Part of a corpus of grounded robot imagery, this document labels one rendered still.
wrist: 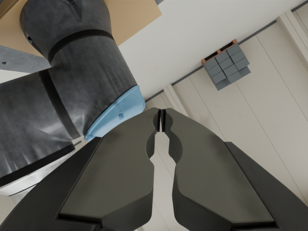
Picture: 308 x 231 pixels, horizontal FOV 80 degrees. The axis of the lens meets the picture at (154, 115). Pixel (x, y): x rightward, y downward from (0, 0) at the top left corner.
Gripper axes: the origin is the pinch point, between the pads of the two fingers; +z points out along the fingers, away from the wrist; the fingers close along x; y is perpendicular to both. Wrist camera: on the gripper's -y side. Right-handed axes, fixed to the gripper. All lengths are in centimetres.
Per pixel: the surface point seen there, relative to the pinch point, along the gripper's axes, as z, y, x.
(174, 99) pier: 580, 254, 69
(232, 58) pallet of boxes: 522, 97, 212
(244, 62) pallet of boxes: 512, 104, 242
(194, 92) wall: 601, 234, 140
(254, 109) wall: 537, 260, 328
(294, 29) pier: 581, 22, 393
